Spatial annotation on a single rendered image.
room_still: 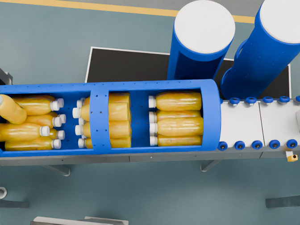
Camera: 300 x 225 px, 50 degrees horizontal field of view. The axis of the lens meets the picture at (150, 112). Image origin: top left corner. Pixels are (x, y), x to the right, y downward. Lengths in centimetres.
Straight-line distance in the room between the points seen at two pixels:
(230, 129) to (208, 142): 30
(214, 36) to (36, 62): 163
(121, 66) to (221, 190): 115
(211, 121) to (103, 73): 138
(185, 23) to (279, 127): 63
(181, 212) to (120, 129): 123
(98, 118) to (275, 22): 93
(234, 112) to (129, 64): 113
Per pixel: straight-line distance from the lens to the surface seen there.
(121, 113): 119
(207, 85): 122
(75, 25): 282
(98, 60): 246
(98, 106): 116
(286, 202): 214
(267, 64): 179
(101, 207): 235
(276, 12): 167
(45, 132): 129
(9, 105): 119
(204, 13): 158
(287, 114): 159
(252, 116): 153
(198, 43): 149
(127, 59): 244
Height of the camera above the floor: 232
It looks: 73 degrees down
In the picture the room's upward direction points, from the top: straight up
